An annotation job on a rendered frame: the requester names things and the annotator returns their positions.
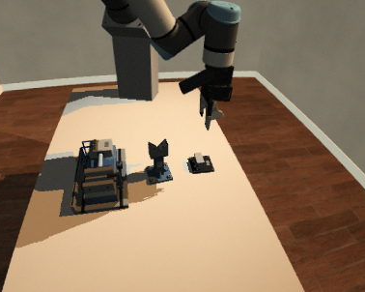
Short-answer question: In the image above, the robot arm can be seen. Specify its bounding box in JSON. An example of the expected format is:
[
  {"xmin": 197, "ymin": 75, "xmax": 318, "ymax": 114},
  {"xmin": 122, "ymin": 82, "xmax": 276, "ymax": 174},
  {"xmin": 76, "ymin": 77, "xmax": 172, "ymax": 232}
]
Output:
[{"xmin": 101, "ymin": 0, "xmax": 240, "ymax": 95}]

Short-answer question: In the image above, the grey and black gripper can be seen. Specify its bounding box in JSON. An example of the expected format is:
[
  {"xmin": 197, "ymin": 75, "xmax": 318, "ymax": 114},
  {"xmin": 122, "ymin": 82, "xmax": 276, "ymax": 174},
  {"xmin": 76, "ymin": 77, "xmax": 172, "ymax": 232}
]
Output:
[{"xmin": 199, "ymin": 64, "xmax": 234, "ymax": 131}]

